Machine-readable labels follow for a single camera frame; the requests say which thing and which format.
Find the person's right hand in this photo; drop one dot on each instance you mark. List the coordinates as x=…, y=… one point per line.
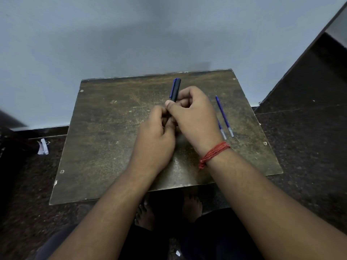
x=195, y=119

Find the person's left forearm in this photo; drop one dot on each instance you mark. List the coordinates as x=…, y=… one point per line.
x=105, y=213

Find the person's right thumb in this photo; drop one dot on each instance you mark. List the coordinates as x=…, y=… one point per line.
x=173, y=108

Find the person's left fingers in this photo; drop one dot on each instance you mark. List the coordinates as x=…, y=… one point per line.
x=164, y=119

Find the person's left foot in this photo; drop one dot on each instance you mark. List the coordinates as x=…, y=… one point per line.
x=144, y=213

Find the blue pen refill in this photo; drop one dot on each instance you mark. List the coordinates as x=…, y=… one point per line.
x=224, y=116
x=221, y=130

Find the person's foot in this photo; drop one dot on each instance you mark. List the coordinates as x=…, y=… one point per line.
x=192, y=207
x=144, y=213

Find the black and blue pen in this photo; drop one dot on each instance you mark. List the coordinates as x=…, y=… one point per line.
x=175, y=90

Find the person's right forearm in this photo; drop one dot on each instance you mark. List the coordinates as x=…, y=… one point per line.
x=271, y=208

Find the red thread wristband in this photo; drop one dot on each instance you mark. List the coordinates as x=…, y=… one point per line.
x=214, y=153

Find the person's dark trousers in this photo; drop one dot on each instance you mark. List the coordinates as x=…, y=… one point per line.
x=151, y=240

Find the person's right foot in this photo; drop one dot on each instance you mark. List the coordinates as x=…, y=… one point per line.
x=192, y=207

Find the crumpled white paper scrap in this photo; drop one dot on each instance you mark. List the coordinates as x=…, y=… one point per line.
x=43, y=147

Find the person's left hand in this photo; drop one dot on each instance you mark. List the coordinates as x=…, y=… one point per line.
x=155, y=143

